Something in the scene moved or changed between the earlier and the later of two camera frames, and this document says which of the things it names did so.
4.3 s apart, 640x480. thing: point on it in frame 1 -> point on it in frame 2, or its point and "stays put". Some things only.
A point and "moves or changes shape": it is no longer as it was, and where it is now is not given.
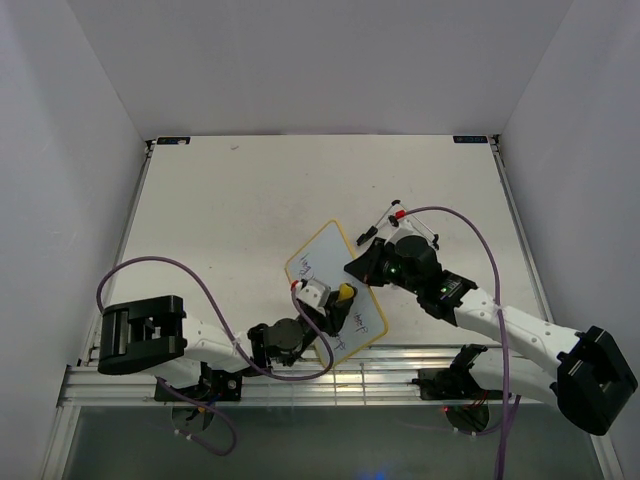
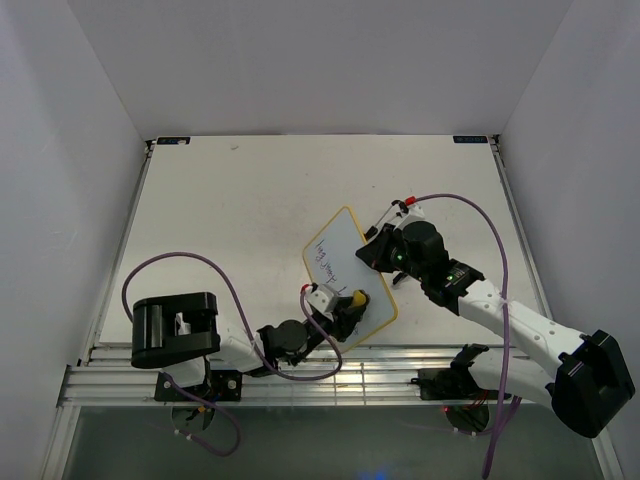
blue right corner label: x=471 y=139 stays put
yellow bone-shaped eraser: x=345 y=292 -> x=361 y=298
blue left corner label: x=173 y=140 stays put
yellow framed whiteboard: x=324 y=256 moves or changes shape
